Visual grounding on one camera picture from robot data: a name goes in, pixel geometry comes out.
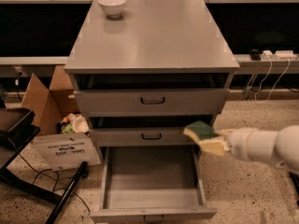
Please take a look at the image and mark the grey drawer cabinet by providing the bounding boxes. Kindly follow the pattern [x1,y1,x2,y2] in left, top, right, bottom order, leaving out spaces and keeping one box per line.
[64,0,240,161]

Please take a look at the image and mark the grey drawer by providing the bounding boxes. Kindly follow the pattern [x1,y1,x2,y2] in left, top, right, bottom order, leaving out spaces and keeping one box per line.
[90,127,194,147]
[91,146,217,224]
[74,89,229,117]

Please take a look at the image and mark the bottom grey drawer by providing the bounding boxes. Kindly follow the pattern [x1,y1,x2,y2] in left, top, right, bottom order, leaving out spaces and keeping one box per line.
[91,146,217,224]

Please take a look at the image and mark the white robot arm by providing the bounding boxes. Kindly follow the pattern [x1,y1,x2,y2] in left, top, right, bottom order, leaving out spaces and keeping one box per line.
[198,125,299,175]

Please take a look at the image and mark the middle grey drawer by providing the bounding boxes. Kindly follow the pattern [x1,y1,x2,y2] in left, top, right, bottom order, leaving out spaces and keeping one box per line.
[90,127,194,147]

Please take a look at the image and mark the small black device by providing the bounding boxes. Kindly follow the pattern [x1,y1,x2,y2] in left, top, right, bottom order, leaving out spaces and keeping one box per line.
[249,49,261,61]

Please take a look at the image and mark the black stand frame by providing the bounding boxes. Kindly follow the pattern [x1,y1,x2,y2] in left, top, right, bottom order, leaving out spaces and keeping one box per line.
[0,107,90,224]

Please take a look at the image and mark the toys in cardboard box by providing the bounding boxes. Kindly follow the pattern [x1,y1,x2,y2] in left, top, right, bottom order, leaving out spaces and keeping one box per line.
[57,113,89,133]

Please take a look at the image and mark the black bar right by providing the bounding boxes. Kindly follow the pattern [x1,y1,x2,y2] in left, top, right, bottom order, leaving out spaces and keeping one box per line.
[290,173,299,207]

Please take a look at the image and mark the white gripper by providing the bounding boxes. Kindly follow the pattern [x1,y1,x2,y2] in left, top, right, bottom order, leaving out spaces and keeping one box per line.
[198,128,256,161]

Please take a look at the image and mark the top grey drawer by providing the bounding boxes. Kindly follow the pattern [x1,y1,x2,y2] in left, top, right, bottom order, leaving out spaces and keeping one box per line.
[74,89,229,117]

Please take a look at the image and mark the white ceramic bowl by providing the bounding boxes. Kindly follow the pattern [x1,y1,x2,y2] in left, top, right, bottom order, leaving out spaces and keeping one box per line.
[98,0,126,18]

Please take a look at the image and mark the black floor cable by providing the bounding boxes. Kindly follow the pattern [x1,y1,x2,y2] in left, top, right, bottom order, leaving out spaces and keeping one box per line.
[17,152,92,213]

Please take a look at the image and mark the white power strip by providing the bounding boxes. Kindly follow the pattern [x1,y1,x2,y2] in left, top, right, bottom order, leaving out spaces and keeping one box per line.
[262,50,297,61]

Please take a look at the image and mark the brown cardboard box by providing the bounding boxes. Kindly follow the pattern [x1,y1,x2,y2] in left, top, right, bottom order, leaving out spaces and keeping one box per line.
[21,65,79,135]

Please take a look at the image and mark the yellow green sponge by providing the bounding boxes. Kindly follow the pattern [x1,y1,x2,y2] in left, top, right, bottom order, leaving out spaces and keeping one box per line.
[183,120,218,143]

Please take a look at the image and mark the white hanging cable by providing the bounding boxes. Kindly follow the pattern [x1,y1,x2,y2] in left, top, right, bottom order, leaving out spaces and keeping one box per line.
[253,58,292,104]

